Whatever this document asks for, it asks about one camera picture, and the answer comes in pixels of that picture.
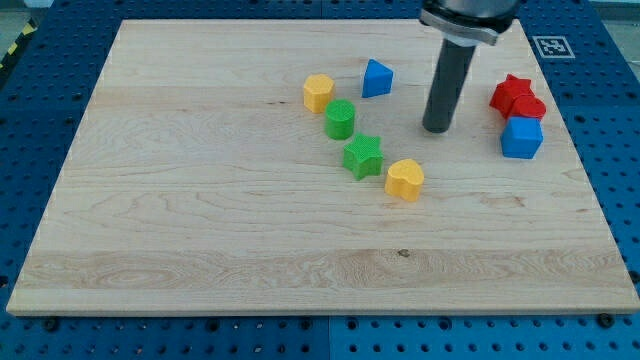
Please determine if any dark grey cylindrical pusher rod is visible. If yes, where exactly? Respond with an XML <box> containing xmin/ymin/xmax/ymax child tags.
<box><xmin>422</xmin><ymin>39</ymin><xmax>475</xmax><ymax>134</ymax></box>

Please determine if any blue cube block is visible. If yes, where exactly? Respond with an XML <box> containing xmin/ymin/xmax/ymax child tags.
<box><xmin>500</xmin><ymin>117</ymin><xmax>544</xmax><ymax>159</ymax></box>

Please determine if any red star block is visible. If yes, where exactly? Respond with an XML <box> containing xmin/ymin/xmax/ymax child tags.
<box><xmin>489</xmin><ymin>74</ymin><xmax>533</xmax><ymax>119</ymax></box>

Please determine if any blue triangle block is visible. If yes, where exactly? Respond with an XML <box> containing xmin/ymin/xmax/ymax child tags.
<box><xmin>361</xmin><ymin>59</ymin><xmax>394</xmax><ymax>98</ymax></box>

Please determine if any red heart block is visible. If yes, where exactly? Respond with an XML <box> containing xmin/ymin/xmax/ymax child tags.
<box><xmin>507</xmin><ymin>96</ymin><xmax>546</xmax><ymax>120</ymax></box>

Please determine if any white fiducial marker tag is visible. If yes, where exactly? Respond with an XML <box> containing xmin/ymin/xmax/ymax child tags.
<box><xmin>532</xmin><ymin>35</ymin><xmax>575</xmax><ymax>59</ymax></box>

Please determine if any green cylinder block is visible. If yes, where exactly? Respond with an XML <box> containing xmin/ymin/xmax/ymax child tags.
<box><xmin>324</xmin><ymin>99</ymin><xmax>356</xmax><ymax>140</ymax></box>

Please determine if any yellow heart block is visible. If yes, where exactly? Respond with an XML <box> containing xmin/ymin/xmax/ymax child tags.
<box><xmin>384</xmin><ymin>159</ymin><xmax>425</xmax><ymax>202</ymax></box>

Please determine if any green star block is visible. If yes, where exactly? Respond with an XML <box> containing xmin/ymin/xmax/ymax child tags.
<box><xmin>343</xmin><ymin>133</ymin><xmax>384</xmax><ymax>180</ymax></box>

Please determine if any yellow hexagon block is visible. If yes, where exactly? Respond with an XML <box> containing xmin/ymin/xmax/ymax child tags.
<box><xmin>303</xmin><ymin>74</ymin><xmax>335</xmax><ymax>114</ymax></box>

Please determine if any wooden board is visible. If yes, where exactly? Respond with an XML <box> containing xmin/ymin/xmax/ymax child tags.
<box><xmin>7</xmin><ymin>20</ymin><xmax>639</xmax><ymax>317</ymax></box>

